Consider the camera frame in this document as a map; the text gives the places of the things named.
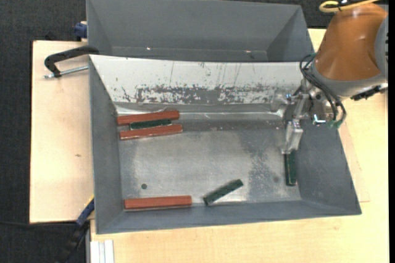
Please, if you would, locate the red-brown flat block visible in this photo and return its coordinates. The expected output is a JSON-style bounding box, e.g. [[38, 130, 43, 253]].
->
[[118, 123, 184, 141], [123, 194, 193, 211], [116, 110, 181, 127]]

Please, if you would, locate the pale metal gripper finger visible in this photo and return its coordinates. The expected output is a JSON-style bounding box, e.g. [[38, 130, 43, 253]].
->
[[280, 121, 294, 155], [291, 120, 305, 152]]

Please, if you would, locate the grey metal bin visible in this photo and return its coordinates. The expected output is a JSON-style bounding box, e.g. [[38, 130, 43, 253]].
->
[[85, 0, 362, 235]]

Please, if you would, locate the dark green flat block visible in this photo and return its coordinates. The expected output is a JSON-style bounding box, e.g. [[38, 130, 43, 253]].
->
[[202, 178, 244, 207], [129, 119, 173, 131], [284, 151, 298, 187]]

